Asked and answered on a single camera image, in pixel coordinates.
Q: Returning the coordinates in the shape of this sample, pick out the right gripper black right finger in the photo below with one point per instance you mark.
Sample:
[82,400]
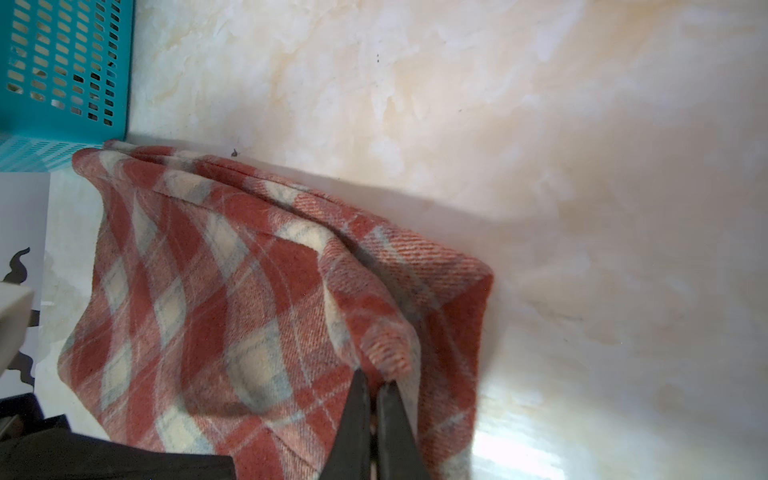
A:
[397,453]

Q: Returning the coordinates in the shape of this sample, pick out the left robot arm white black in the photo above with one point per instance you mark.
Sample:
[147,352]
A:
[34,446]

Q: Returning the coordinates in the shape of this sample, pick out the teal plastic basket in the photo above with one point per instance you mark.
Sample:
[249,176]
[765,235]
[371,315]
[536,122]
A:
[65,79]

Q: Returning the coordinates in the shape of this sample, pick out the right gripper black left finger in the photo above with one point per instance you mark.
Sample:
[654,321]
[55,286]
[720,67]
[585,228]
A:
[350,455]

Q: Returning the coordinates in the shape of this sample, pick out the red plaid skirt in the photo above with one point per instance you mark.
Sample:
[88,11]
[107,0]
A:
[230,308]

